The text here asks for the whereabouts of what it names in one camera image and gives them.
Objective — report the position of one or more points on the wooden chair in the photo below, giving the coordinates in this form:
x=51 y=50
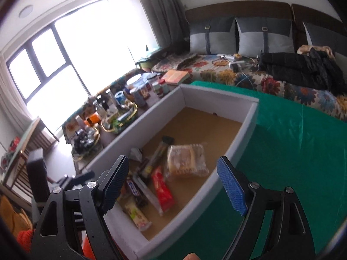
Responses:
x=40 y=130

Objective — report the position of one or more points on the grey triangular snack packet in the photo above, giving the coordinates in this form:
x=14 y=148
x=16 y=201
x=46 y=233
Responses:
x=136 y=155

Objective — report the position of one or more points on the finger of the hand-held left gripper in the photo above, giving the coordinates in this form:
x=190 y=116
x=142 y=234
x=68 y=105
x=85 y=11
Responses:
x=81 y=177

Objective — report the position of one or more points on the white cardboard box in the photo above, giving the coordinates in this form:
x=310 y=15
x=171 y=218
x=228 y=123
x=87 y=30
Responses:
x=217 y=97

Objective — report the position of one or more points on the large window dark frame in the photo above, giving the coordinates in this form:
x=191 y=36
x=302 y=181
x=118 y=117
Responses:
x=68 y=57

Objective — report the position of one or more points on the beige cloth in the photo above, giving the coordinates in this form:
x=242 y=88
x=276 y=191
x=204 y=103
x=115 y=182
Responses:
x=303 y=50

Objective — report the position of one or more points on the grey two-tone pillow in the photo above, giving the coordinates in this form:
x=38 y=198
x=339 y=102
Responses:
x=211 y=35
x=325 y=36
x=263 y=38

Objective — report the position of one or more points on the round ceiling light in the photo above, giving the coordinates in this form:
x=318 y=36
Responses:
x=26 y=10

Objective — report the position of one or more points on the clear packet orange food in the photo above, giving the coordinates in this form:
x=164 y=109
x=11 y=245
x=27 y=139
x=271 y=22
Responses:
x=123 y=193

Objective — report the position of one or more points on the black and green snack packet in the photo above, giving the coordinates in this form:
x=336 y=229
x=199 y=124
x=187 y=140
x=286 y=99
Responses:
x=156 y=158

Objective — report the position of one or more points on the person's orange clothing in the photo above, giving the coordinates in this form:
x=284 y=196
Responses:
x=25 y=241

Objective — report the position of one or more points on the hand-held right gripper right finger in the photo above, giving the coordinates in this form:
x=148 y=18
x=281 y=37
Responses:
x=231 y=187

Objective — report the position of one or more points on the white snack packet red label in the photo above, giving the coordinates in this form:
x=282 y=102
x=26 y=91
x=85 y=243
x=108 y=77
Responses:
x=137 y=214

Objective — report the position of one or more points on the grey curtain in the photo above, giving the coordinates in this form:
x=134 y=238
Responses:
x=162 y=10

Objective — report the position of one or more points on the black puffer jacket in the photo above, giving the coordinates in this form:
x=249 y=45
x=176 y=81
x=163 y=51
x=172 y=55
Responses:
x=298 y=67

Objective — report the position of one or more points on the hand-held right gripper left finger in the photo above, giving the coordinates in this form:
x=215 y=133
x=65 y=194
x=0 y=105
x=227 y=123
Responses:
x=115 y=184

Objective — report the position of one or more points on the clear bread packet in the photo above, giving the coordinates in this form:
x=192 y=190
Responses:
x=184 y=159

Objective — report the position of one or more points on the group of bottles and jars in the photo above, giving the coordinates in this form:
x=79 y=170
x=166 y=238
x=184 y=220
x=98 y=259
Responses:
x=122 y=100

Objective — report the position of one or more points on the white power strip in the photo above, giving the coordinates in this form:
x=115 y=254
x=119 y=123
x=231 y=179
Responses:
x=237 y=65

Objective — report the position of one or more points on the mustard yellow cloth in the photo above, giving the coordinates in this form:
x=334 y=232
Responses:
x=13 y=216

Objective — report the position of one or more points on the green tablecloth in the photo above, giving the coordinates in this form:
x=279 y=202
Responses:
x=284 y=154

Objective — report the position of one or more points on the brown chocolate bar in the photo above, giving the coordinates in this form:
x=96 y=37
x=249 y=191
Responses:
x=134 y=188

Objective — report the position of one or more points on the person's right hand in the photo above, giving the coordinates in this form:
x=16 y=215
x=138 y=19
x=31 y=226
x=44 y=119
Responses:
x=191 y=256

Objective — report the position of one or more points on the floral bedspread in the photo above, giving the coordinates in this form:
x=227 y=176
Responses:
x=211 y=73

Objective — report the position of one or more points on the orange book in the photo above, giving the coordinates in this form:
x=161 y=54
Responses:
x=176 y=77

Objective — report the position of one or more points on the long clear snack packet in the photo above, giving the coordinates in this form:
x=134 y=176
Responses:
x=149 y=197

